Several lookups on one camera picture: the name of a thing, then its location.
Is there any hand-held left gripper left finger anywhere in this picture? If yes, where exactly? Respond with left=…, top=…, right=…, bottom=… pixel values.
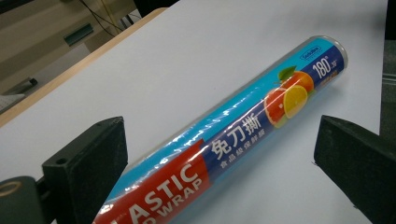
left=41, top=116, right=129, bottom=224

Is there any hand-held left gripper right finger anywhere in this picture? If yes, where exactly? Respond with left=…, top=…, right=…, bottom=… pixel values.
left=313, top=115, right=396, bottom=224

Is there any blue plastic wrap roll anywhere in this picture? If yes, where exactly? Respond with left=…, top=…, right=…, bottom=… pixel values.
left=92, top=35, right=348, bottom=224

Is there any green wall plate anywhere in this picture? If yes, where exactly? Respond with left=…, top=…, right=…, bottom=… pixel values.
left=64, top=23, right=94, bottom=47

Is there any black cable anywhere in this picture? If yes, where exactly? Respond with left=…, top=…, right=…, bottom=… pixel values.
left=78, top=0, right=125, bottom=37

